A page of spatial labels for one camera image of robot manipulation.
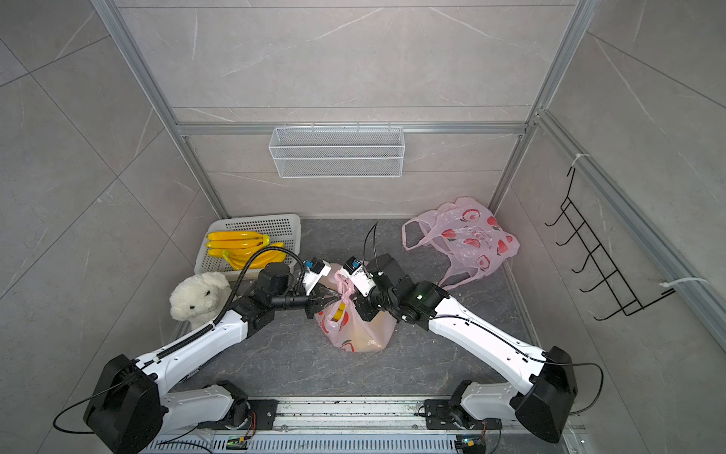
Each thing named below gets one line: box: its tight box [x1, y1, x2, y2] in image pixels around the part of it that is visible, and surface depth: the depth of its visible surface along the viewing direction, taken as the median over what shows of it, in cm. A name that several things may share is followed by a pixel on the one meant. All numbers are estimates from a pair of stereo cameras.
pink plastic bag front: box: [314, 262, 398, 353], surface depth 75 cm
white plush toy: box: [169, 270, 232, 331], surface depth 78 cm
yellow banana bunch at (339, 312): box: [332, 302, 347, 322], surface depth 75 cm
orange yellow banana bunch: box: [206, 230, 287, 271], surface depth 102 cm
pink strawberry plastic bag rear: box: [401, 196, 520, 291], surface depth 106 cm
